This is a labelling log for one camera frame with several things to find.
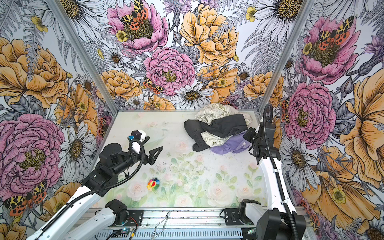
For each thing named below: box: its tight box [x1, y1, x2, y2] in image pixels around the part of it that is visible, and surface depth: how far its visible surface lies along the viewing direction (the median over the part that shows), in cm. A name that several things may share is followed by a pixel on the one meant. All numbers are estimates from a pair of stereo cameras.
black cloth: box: [183, 114, 248, 152], surface depth 99 cm
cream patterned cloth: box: [195, 103, 253, 147], surface depth 99 cm
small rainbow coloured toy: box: [147, 178, 160, 191], surface depth 86 cm
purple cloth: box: [210, 131, 251, 155], surface depth 100 cm
